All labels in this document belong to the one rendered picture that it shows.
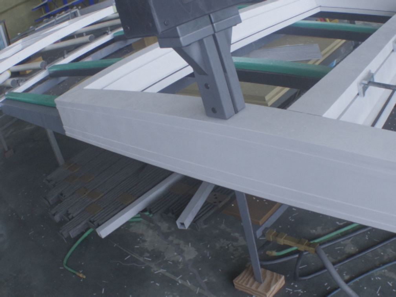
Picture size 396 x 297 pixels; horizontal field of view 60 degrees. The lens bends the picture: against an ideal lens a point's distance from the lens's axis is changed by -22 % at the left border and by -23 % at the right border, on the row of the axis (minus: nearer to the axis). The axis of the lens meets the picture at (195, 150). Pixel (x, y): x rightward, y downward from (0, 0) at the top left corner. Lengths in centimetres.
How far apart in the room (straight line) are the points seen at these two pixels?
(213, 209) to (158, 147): 87
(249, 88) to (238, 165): 88
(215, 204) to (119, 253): 64
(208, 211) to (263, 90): 40
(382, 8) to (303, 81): 54
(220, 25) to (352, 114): 16
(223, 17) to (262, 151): 12
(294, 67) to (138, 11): 42
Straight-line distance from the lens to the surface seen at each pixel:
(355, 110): 43
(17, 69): 251
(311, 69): 68
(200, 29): 35
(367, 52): 53
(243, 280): 143
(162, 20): 31
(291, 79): 70
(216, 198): 137
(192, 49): 35
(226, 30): 38
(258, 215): 129
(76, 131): 65
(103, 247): 190
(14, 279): 203
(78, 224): 150
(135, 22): 32
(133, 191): 155
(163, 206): 142
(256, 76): 75
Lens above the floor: 109
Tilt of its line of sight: 27 degrees down
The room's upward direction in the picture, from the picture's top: 17 degrees counter-clockwise
